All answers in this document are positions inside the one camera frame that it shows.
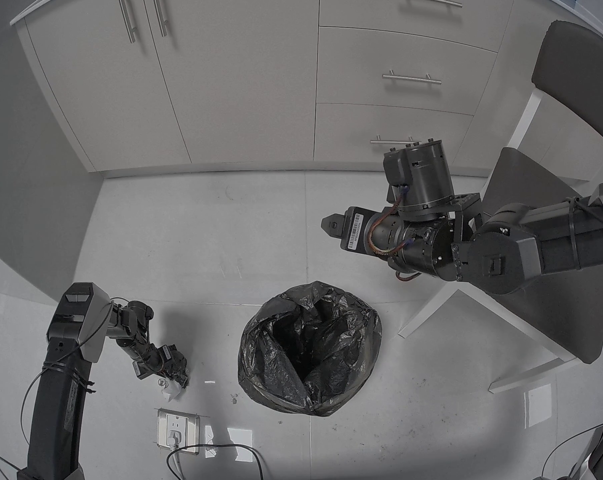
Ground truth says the white plug with cable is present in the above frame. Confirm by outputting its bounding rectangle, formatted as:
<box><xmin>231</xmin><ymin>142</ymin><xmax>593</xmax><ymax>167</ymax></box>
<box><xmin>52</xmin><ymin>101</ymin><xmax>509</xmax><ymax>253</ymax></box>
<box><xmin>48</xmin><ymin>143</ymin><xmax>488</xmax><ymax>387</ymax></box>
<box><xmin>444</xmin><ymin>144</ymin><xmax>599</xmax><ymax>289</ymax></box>
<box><xmin>167</xmin><ymin>430</ymin><xmax>184</xmax><ymax>480</ymax></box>

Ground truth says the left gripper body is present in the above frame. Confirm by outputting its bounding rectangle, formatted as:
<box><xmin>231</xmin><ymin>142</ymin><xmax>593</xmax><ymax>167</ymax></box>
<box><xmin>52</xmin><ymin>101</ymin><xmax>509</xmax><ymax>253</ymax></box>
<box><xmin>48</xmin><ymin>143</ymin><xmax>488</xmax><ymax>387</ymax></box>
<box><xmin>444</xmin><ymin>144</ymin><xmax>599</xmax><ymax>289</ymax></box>
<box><xmin>130</xmin><ymin>343</ymin><xmax>175</xmax><ymax>382</ymax></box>

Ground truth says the black plastic bag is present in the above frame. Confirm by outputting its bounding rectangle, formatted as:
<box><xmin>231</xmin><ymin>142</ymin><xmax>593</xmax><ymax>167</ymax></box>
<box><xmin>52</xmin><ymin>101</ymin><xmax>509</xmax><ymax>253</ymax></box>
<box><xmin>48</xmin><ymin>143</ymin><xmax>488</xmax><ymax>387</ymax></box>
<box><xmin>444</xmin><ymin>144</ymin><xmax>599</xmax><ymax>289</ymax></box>
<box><xmin>238</xmin><ymin>280</ymin><xmax>383</xmax><ymax>417</ymax></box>

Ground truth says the black cable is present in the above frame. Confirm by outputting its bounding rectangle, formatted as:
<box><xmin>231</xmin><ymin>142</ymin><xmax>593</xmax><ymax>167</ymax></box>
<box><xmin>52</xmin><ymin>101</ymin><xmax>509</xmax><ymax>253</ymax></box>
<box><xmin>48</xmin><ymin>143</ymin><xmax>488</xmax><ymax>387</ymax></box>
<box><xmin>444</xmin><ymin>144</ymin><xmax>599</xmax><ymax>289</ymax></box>
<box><xmin>23</xmin><ymin>297</ymin><xmax>130</xmax><ymax>446</ymax></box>
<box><xmin>541</xmin><ymin>420</ymin><xmax>603</xmax><ymax>480</ymax></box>
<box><xmin>166</xmin><ymin>443</ymin><xmax>263</xmax><ymax>480</ymax></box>

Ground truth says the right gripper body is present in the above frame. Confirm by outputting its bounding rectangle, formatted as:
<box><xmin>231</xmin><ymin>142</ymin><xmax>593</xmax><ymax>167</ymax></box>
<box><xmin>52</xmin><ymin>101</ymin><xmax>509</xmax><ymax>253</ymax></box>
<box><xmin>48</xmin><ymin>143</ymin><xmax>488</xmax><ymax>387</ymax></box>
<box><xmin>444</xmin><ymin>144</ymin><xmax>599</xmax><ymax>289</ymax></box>
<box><xmin>342</xmin><ymin>206</ymin><xmax>407</xmax><ymax>267</ymax></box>

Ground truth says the white cabinet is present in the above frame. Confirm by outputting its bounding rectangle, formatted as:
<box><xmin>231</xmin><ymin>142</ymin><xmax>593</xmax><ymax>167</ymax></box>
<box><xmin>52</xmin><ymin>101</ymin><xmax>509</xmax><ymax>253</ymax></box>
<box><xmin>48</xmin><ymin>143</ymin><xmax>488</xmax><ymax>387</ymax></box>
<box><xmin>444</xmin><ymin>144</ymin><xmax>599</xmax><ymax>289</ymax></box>
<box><xmin>10</xmin><ymin>0</ymin><xmax>603</xmax><ymax>185</ymax></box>

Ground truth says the white paper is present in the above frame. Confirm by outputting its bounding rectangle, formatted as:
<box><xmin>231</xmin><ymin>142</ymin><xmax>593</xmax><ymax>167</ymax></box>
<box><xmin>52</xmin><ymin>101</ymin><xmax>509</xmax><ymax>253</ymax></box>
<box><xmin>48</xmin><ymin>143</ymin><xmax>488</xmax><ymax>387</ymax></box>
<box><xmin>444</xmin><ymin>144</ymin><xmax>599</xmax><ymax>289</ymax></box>
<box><xmin>156</xmin><ymin>378</ymin><xmax>183</xmax><ymax>400</ymax></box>

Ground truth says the white chair dark grey seat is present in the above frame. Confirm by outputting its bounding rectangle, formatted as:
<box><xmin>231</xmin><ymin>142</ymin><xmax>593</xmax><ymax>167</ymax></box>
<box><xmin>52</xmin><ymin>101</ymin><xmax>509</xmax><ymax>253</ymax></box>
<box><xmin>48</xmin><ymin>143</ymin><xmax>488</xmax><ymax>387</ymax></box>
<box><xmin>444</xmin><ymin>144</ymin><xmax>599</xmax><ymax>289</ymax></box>
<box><xmin>399</xmin><ymin>20</ymin><xmax>603</xmax><ymax>394</ymax></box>

